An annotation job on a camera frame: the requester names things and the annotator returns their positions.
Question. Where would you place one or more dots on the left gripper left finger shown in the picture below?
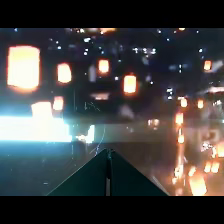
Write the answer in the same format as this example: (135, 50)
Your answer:
(90, 180)

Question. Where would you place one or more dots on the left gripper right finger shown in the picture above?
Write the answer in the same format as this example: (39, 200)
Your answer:
(130, 181)

